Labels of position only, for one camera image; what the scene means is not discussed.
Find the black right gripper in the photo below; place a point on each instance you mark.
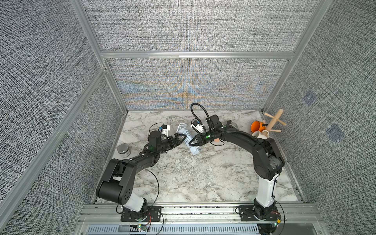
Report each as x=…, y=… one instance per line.
x=198, y=139

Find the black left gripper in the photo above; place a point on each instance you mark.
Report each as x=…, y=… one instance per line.
x=174, y=141

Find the light blue power strip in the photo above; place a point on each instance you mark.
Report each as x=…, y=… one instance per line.
x=182, y=129

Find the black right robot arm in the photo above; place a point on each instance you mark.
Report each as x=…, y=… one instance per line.
x=267, y=163

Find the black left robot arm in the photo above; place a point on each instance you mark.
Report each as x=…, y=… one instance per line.
x=117, y=182

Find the small metal tin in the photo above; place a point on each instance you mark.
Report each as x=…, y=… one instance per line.
x=123, y=150

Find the orange mug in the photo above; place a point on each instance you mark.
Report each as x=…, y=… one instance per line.
x=258, y=126

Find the white mug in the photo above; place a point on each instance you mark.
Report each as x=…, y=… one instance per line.
x=261, y=134

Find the wooden mug tree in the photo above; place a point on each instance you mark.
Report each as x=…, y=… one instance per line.
x=274, y=119

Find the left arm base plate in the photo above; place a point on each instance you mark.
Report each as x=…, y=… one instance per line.
x=141, y=213

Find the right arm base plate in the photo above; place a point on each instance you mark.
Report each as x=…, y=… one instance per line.
x=258, y=213

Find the aluminium front rail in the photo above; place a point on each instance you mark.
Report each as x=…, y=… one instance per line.
x=224, y=218

